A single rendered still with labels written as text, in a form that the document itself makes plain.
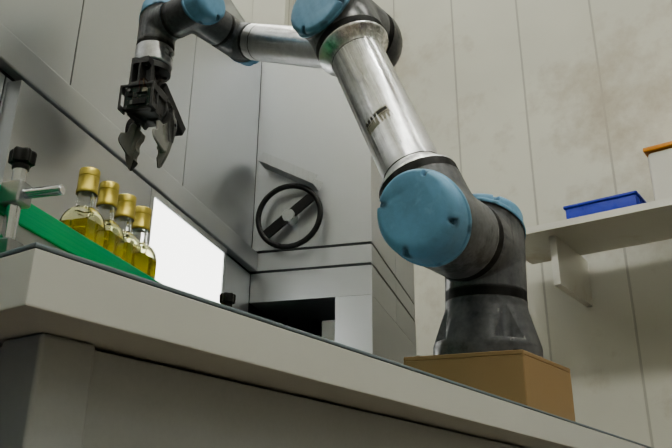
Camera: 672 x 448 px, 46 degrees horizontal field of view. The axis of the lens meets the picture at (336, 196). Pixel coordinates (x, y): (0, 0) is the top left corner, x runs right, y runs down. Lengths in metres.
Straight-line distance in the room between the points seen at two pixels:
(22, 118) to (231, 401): 0.93
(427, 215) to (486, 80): 3.58
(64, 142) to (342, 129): 1.16
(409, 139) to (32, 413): 0.73
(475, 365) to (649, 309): 2.79
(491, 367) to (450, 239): 0.17
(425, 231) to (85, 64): 0.93
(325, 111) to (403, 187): 1.54
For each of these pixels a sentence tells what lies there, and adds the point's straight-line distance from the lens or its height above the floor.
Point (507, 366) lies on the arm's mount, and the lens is 1.03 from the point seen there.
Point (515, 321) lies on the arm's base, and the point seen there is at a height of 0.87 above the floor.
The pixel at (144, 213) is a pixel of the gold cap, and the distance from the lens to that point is 1.49.
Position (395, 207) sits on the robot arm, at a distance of 1.02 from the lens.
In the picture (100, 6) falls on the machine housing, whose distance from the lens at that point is 1.81.
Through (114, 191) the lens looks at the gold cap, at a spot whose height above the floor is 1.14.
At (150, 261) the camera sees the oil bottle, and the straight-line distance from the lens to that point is 1.46.
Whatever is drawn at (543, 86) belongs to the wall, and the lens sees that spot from 4.39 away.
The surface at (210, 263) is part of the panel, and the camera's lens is 2.07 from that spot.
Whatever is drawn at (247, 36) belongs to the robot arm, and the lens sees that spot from 1.61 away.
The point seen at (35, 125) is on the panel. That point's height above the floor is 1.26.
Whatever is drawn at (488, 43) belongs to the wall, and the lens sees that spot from 4.67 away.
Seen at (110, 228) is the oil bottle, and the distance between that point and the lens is 1.35.
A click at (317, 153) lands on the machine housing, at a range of 2.48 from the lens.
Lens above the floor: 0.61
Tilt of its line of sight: 23 degrees up
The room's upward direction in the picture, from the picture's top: 1 degrees clockwise
